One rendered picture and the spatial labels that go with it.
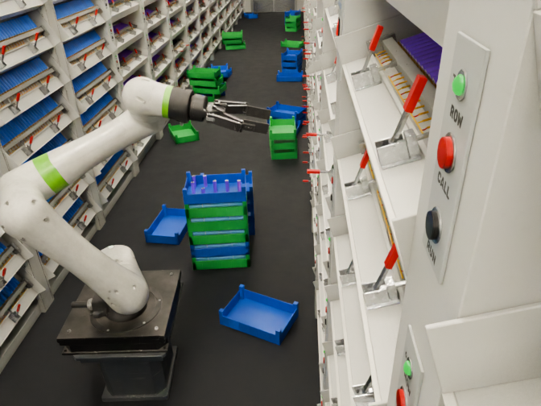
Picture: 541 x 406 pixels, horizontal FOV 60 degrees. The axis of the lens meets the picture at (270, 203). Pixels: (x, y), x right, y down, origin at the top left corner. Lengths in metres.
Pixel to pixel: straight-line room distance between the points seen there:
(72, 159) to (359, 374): 1.02
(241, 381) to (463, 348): 1.73
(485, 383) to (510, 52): 0.17
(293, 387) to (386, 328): 1.39
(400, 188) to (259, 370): 1.61
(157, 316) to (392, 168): 1.36
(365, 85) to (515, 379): 0.53
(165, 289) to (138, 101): 0.79
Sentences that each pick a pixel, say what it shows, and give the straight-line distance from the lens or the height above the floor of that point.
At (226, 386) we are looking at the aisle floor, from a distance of 1.96.
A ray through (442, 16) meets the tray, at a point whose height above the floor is 1.48.
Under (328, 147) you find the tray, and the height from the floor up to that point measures 0.94.
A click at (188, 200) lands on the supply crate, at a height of 0.42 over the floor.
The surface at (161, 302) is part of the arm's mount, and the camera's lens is 1.79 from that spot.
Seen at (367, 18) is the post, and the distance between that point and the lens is 0.89.
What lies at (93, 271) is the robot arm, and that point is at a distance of 1.44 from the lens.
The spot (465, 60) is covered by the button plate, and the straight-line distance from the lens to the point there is 0.24.
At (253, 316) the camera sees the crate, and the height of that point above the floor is 0.00.
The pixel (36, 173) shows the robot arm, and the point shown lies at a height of 0.96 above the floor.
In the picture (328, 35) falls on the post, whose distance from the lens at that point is 1.60.
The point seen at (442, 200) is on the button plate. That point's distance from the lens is 0.26.
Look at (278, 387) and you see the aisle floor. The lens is 1.94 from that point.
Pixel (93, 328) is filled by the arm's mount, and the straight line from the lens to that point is 1.77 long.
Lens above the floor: 1.53
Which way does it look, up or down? 30 degrees down
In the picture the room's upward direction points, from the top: 2 degrees counter-clockwise
